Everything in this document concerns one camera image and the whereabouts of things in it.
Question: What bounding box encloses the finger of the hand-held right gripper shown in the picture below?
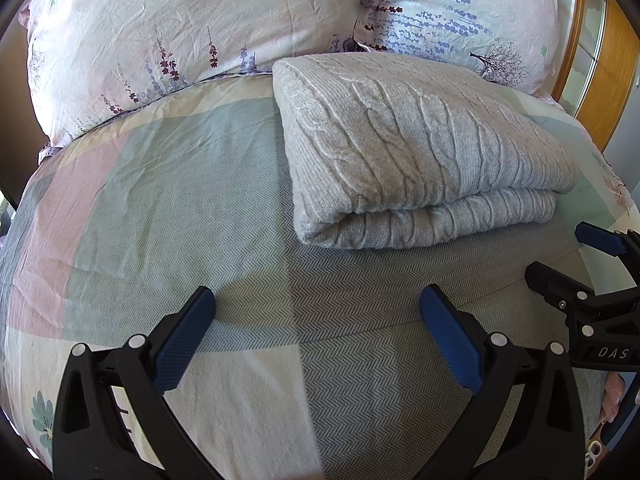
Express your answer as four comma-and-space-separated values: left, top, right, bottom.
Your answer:
524, 259, 640, 333
574, 221, 640, 262

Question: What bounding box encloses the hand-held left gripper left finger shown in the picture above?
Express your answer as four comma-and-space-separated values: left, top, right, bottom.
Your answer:
52, 285, 218, 480

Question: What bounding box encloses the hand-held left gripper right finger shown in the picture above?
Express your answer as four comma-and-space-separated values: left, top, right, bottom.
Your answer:
419, 283, 589, 480

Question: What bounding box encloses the grey cable-knit sweater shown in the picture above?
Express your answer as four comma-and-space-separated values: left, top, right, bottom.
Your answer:
272, 52, 581, 252

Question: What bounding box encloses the person's right hand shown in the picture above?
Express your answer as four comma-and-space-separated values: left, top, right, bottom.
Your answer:
601, 374, 626, 424

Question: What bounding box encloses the pastel patchwork bed quilt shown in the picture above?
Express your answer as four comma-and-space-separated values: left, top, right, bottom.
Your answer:
0, 72, 640, 480

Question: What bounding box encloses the wooden cabinet with glass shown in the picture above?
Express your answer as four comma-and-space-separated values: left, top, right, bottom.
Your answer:
551, 0, 640, 153

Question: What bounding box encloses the white lavender print pillow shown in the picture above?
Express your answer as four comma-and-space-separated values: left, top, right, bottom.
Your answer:
352, 0, 571, 106

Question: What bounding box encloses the pink floral pillow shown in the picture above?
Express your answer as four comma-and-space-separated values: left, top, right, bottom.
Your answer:
19, 0, 368, 148

